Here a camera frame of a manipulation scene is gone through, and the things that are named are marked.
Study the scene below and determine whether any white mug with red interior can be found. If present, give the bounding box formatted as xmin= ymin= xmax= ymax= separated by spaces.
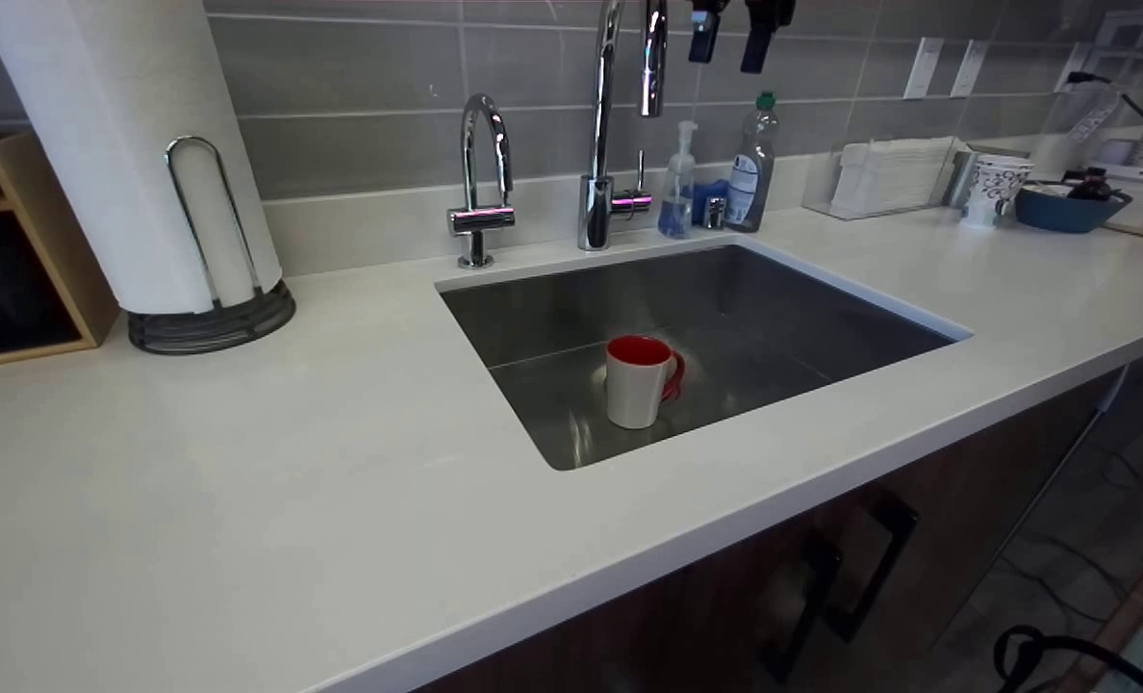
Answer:
xmin=588 ymin=331 xmax=693 ymax=434

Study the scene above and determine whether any stainless steel sink basin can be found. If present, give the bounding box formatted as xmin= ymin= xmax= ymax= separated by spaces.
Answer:
xmin=432 ymin=235 xmax=976 ymax=479

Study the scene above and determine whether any dish soap bottle green cap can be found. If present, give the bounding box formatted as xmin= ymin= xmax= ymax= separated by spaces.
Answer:
xmin=722 ymin=83 xmax=780 ymax=239

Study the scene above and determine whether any clear acrylic napkin holder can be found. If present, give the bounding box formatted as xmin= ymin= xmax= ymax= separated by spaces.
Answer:
xmin=798 ymin=130 xmax=976 ymax=222

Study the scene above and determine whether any clear pump soap bottle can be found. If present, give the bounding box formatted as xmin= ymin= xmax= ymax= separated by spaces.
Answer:
xmin=654 ymin=114 xmax=703 ymax=241

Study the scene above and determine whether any small blue sponge holder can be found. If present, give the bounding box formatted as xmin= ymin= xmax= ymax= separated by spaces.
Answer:
xmin=688 ymin=178 xmax=735 ymax=235

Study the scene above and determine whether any tall chrome gooseneck faucet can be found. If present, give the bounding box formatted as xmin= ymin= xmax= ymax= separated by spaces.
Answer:
xmin=575 ymin=0 xmax=676 ymax=253

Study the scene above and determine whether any small chrome faucet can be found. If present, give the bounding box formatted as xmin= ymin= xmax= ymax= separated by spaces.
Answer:
xmin=443 ymin=90 xmax=523 ymax=273

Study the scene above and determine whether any dark blue bowl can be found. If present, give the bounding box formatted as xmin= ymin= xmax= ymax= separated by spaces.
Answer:
xmin=1010 ymin=171 xmax=1137 ymax=239

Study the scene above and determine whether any dark wooden base cabinet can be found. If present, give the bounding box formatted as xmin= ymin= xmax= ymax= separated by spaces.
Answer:
xmin=413 ymin=336 xmax=1143 ymax=693

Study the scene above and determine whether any white paper towel roll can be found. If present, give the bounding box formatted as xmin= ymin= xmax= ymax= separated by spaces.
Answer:
xmin=0 ymin=0 xmax=287 ymax=318

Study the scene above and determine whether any white wall outlet plate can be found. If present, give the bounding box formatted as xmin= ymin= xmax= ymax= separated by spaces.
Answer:
xmin=947 ymin=35 xmax=992 ymax=99
xmin=899 ymin=31 xmax=952 ymax=104

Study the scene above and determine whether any black cabinet handle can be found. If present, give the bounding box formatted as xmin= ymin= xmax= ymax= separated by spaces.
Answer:
xmin=756 ymin=534 xmax=847 ymax=693
xmin=822 ymin=484 xmax=920 ymax=645

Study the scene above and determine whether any black wire paper towel holder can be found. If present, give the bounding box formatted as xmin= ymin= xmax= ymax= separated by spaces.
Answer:
xmin=122 ymin=130 xmax=300 ymax=361

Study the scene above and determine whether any thin black floor cable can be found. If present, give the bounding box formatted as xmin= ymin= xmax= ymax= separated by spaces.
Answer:
xmin=989 ymin=620 xmax=1143 ymax=693

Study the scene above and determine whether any light wooden frame box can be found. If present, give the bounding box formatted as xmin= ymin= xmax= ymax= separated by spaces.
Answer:
xmin=0 ymin=130 xmax=122 ymax=382

